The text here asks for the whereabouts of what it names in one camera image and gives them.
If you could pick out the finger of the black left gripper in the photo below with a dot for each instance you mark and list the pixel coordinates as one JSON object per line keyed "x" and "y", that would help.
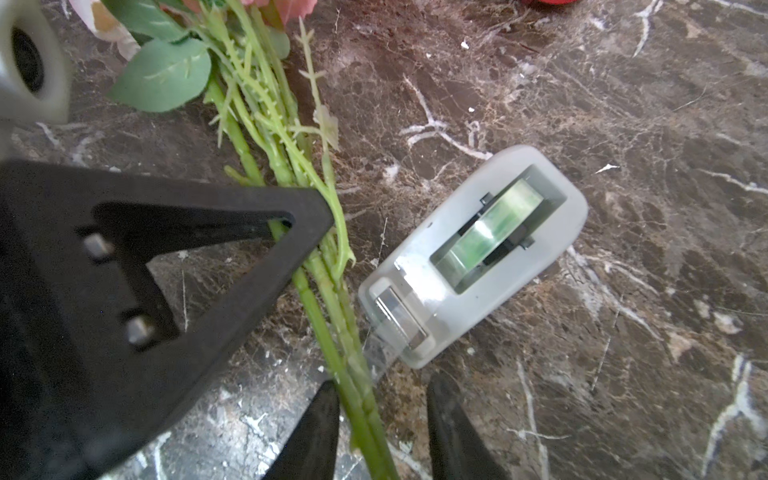
{"x": 94, "y": 365}

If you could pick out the green core tape roll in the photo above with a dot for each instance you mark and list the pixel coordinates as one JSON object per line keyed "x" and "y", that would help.
{"x": 506, "y": 214}

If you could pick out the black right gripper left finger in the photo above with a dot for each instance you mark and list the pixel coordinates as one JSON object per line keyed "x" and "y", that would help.
{"x": 311, "y": 450}

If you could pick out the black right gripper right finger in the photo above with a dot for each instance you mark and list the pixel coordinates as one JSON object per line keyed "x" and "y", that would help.
{"x": 456, "y": 449}

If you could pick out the red polka dot toaster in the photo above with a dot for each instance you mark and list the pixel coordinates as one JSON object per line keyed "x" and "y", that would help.
{"x": 548, "y": 2}

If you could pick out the pink artificial flower bouquet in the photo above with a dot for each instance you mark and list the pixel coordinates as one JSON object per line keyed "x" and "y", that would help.
{"x": 231, "y": 54}

